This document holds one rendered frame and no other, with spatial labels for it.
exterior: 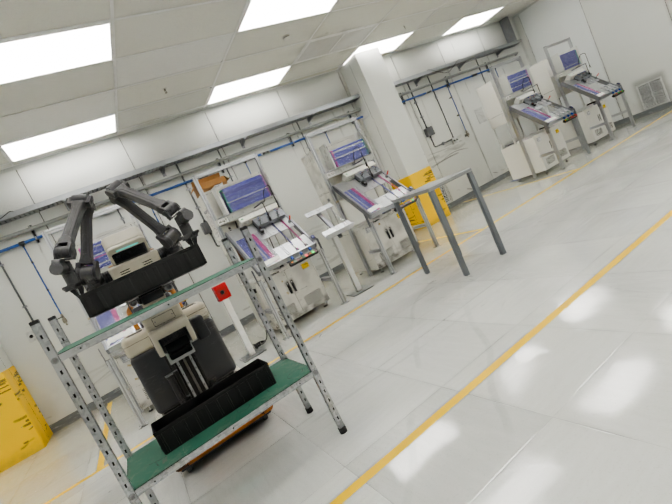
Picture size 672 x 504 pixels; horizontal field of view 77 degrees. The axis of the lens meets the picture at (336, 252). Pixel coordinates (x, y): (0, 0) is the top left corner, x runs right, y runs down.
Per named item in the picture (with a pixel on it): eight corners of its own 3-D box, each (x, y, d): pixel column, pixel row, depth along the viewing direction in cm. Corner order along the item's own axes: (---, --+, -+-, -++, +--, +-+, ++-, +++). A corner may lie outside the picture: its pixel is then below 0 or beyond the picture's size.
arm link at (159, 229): (116, 188, 242) (103, 199, 236) (118, 176, 231) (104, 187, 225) (180, 239, 248) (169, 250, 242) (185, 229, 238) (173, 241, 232)
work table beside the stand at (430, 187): (466, 276, 355) (428, 188, 346) (425, 274, 422) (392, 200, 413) (506, 252, 367) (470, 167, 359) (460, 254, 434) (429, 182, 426)
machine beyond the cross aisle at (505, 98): (595, 150, 674) (551, 36, 654) (567, 168, 638) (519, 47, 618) (523, 173, 796) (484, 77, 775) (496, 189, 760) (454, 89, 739)
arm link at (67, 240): (95, 201, 227) (72, 202, 225) (91, 192, 223) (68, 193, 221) (77, 259, 198) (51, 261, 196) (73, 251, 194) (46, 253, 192)
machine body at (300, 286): (332, 303, 482) (308, 254, 476) (280, 334, 451) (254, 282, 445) (310, 303, 540) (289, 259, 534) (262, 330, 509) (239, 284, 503)
